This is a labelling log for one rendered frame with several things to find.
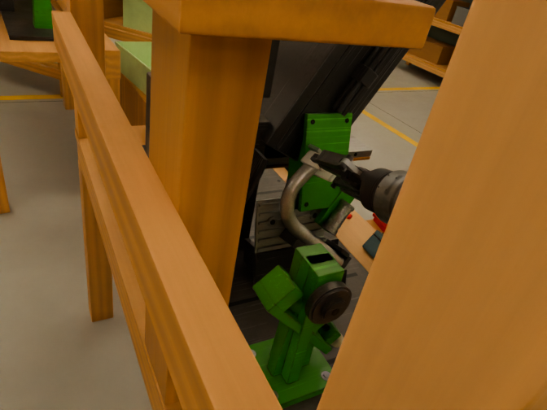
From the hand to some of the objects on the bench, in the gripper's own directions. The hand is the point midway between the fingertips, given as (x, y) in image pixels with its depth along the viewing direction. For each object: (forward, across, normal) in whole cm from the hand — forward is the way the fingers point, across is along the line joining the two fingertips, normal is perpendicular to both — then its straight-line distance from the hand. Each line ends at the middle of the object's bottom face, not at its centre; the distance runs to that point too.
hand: (320, 166), depth 88 cm
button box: (+5, -43, +3) cm, 44 cm away
